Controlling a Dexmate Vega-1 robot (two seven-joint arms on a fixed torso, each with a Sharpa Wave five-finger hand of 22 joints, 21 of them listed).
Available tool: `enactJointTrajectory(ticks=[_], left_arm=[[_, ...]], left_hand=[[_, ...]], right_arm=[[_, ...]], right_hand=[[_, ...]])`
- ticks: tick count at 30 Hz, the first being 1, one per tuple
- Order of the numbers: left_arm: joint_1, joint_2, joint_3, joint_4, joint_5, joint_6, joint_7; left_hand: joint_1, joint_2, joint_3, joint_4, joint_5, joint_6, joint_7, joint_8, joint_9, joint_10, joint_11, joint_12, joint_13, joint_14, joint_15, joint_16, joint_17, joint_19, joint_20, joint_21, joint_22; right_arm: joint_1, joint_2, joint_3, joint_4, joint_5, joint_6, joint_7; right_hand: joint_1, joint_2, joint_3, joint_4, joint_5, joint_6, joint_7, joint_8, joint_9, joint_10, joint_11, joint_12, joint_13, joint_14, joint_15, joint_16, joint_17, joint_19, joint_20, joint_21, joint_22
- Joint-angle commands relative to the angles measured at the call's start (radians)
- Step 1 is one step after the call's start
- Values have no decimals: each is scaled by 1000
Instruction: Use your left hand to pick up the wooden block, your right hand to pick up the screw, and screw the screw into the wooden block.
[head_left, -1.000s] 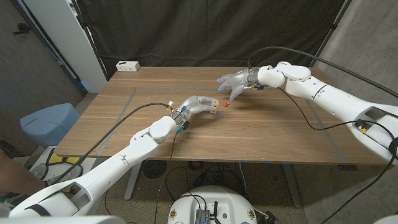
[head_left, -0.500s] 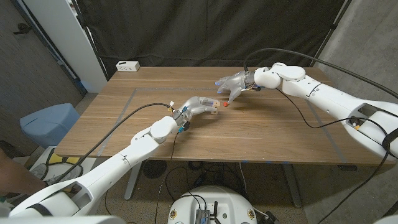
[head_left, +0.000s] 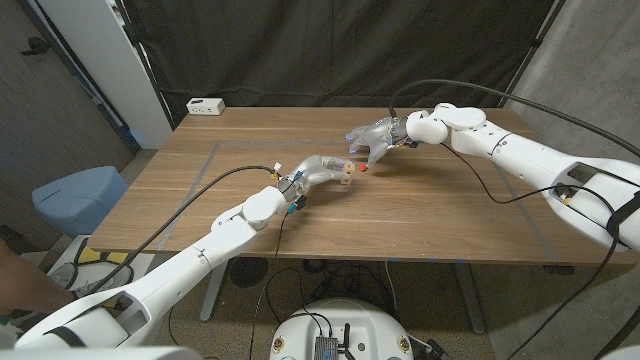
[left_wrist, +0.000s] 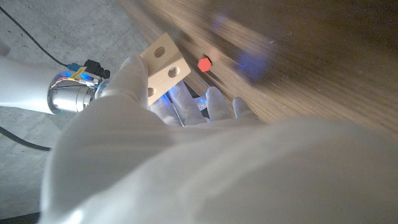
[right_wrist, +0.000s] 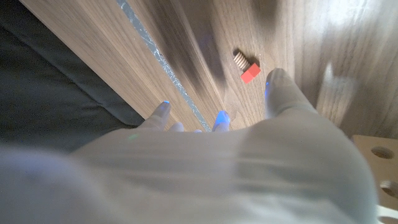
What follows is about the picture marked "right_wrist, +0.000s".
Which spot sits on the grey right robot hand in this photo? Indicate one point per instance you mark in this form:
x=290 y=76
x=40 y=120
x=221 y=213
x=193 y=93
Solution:
x=186 y=180

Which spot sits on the wooden screw with red head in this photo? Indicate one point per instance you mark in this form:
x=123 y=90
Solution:
x=250 y=74

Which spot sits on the grey tape outline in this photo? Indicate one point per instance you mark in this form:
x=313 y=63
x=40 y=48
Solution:
x=155 y=51

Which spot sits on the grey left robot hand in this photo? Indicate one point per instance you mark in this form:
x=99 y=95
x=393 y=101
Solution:
x=388 y=214

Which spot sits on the black backdrop curtain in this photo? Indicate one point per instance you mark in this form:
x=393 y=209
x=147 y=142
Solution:
x=46 y=93

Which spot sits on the wooden block with holes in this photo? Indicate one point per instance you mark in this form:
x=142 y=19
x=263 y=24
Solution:
x=377 y=171

